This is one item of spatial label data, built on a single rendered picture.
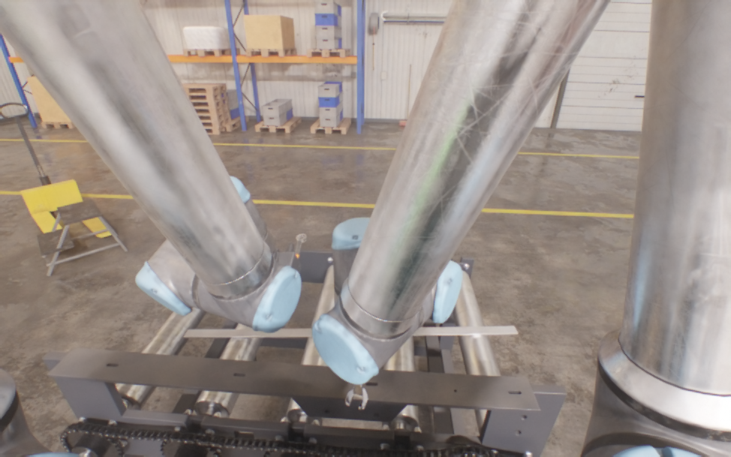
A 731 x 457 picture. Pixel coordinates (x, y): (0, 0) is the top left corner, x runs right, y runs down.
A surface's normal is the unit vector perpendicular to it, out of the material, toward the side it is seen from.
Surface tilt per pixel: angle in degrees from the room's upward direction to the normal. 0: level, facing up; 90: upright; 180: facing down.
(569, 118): 90
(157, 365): 0
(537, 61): 104
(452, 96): 88
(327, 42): 90
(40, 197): 90
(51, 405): 0
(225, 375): 0
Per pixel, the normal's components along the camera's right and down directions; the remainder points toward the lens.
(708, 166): -0.75, 0.33
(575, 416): 0.01, -0.88
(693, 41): -0.93, 0.26
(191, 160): 0.87, 0.28
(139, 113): 0.63, 0.51
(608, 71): -0.07, 0.47
